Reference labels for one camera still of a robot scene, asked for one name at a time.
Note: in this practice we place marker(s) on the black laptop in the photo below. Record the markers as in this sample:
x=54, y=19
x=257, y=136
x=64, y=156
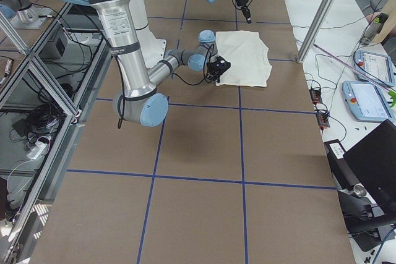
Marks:
x=372, y=161

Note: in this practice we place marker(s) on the aluminium frame rail structure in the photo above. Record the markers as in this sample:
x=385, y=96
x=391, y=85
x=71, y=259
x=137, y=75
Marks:
x=55, y=74

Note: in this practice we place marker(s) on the cream long-sleeve shirt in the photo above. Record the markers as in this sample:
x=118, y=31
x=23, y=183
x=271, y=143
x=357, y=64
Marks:
x=247, y=54

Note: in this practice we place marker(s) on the orange black adapter box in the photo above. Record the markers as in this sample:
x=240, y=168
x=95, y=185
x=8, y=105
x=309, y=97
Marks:
x=315, y=94
x=322, y=119

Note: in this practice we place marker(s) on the blue teach pendant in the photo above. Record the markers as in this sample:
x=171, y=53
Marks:
x=378, y=67
x=366, y=102

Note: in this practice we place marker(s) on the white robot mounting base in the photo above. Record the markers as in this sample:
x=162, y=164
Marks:
x=152, y=48

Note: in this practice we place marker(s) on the silver metal cup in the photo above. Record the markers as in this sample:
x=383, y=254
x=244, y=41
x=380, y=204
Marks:
x=359, y=191

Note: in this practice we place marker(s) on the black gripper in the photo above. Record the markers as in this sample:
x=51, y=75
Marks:
x=214, y=70
x=241, y=1

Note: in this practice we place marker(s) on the far blue teach pendant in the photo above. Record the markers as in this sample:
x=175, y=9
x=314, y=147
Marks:
x=378, y=67

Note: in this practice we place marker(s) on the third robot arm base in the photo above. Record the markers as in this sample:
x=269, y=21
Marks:
x=24, y=15

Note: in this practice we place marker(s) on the aluminium frame post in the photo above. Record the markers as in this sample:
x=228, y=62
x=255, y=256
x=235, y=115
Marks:
x=316, y=24

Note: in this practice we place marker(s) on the black monitor stand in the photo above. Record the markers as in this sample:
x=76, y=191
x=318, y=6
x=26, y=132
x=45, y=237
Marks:
x=355, y=210

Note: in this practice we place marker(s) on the near blue teach pendant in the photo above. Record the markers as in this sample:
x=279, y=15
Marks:
x=366, y=102

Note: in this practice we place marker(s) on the white power strip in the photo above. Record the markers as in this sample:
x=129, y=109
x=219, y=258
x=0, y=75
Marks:
x=37, y=150

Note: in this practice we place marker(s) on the reacher grabber stick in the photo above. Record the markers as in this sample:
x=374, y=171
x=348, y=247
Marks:
x=390, y=91

